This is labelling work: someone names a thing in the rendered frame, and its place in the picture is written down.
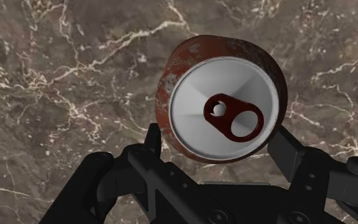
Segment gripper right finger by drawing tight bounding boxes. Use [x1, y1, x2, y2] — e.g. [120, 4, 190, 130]
[267, 125, 358, 224]

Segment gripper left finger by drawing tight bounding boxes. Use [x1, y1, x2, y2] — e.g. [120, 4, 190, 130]
[39, 122, 229, 224]

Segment red drink can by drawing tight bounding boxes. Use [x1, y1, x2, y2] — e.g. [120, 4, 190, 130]
[154, 34, 289, 165]

